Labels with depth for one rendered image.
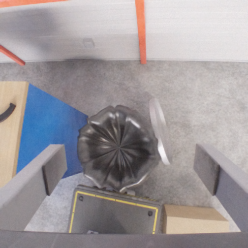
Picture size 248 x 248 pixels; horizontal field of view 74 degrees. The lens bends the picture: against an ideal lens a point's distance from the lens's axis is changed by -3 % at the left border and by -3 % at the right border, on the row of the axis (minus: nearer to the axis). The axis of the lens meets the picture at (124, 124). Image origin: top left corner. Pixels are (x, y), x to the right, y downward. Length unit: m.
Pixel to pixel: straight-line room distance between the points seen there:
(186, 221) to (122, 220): 0.48
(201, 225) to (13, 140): 1.36
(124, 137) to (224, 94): 1.14
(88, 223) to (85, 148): 0.67
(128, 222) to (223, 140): 1.10
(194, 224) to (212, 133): 0.81
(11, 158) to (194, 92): 1.57
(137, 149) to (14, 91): 0.79
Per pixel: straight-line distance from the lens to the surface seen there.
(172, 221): 1.49
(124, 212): 1.45
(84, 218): 1.55
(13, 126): 0.99
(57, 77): 2.10
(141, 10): 1.29
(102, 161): 1.15
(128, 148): 1.17
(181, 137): 1.71
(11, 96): 1.04
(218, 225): 1.57
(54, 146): 0.16
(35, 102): 1.07
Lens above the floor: 1.68
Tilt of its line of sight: 78 degrees down
